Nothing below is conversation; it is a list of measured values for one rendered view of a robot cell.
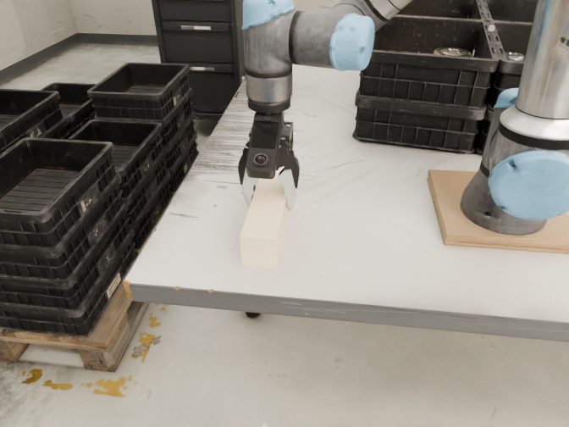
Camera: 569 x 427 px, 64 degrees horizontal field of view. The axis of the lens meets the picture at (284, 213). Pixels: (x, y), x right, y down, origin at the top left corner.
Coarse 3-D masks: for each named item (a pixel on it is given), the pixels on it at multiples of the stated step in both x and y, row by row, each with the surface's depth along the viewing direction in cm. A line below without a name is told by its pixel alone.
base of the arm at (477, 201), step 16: (480, 176) 81; (464, 192) 86; (480, 192) 80; (464, 208) 84; (480, 208) 81; (496, 208) 79; (480, 224) 81; (496, 224) 79; (512, 224) 78; (528, 224) 78; (544, 224) 80
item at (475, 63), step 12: (492, 36) 112; (492, 48) 104; (372, 60) 102; (384, 60) 102; (396, 60) 101; (408, 60) 100; (420, 60) 99; (432, 60) 99; (444, 60) 98; (456, 60) 97; (468, 60) 97; (480, 60) 96; (492, 60) 95
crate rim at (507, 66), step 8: (496, 24) 125; (504, 24) 124; (512, 24) 124; (520, 24) 123; (528, 24) 123; (496, 32) 115; (496, 40) 109; (496, 48) 103; (504, 56) 98; (504, 64) 95; (512, 64) 95; (520, 64) 94; (504, 72) 96; (512, 72) 95; (520, 72) 95
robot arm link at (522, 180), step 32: (544, 0) 52; (544, 32) 53; (544, 64) 55; (544, 96) 56; (512, 128) 60; (544, 128) 57; (512, 160) 60; (544, 160) 57; (512, 192) 62; (544, 192) 60
